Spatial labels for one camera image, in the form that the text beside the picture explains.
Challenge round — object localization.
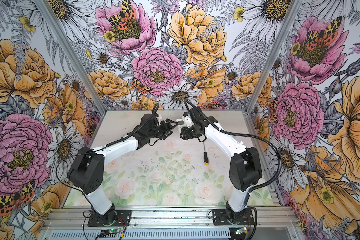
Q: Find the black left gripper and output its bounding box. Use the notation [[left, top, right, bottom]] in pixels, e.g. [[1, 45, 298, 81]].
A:
[[148, 118, 179, 140]]

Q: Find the green circuit board left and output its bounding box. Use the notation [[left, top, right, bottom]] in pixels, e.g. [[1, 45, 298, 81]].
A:
[[101, 229, 124, 238]]

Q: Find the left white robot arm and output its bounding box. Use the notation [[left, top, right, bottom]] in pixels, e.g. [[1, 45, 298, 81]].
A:
[[67, 114, 179, 217]]

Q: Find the white remote control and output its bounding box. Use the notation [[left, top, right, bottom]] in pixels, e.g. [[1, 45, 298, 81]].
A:
[[176, 115, 194, 130]]

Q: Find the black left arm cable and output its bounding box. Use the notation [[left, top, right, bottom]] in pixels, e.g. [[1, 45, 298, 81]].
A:
[[55, 103, 160, 193]]

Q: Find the green circuit board right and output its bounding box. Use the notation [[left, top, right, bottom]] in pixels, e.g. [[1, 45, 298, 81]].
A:
[[235, 227, 248, 235]]

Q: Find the aluminium corner post right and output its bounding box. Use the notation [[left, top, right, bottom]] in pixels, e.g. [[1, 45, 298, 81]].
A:
[[245, 0, 303, 115]]

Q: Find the black corrugated right cable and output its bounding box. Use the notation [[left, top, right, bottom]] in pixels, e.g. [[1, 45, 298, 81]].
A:
[[184, 100, 283, 193]]

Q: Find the aluminium corner post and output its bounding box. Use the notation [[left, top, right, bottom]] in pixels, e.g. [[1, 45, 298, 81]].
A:
[[245, 0, 303, 115], [35, 1, 107, 116]]

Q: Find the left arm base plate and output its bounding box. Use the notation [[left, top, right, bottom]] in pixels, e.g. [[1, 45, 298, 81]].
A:
[[87, 209, 132, 227]]

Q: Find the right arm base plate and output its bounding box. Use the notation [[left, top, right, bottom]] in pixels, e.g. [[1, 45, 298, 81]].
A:
[[212, 209, 255, 226]]

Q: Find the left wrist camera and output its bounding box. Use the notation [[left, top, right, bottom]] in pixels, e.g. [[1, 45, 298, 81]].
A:
[[152, 113, 162, 126]]

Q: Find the aluminium corner post left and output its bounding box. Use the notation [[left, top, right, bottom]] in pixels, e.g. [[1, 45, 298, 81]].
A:
[[35, 1, 107, 116]]

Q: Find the green circuit board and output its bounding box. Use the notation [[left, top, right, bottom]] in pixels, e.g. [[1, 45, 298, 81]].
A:
[[101, 229, 124, 238], [235, 227, 248, 235]]

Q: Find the black yellow screwdriver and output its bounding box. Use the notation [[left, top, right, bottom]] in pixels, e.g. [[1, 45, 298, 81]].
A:
[[203, 142, 209, 166]]

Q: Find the aluminium front rail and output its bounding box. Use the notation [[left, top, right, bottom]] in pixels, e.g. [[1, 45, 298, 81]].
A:
[[42, 206, 298, 230]]

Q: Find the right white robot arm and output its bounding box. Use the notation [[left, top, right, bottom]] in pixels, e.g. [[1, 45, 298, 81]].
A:
[[177, 107, 263, 215]]

